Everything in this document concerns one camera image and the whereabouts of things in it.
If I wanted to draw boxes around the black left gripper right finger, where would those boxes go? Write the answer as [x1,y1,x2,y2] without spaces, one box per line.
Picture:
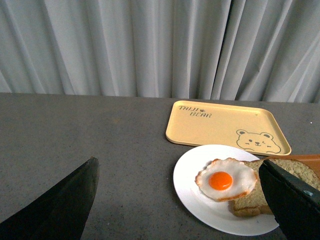
[258,159,320,240]

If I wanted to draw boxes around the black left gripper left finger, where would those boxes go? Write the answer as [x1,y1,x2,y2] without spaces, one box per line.
[0,157,100,240]

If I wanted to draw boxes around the white round plate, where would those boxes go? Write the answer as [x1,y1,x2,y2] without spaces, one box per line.
[173,144,279,236]

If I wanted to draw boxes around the bottom bread slice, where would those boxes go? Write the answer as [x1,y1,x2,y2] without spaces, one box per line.
[230,158,320,217]

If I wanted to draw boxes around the brown wooden tray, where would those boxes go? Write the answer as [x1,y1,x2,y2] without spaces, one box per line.
[262,154,320,179]

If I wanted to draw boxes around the fried egg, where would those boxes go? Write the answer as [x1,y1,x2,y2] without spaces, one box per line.
[195,158,258,202]

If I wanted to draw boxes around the yellow bear tray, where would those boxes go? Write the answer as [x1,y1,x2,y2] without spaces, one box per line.
[165,100,292,156]

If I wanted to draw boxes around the grey curtain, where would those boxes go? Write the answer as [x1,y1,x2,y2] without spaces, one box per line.
[0,0,320,103]

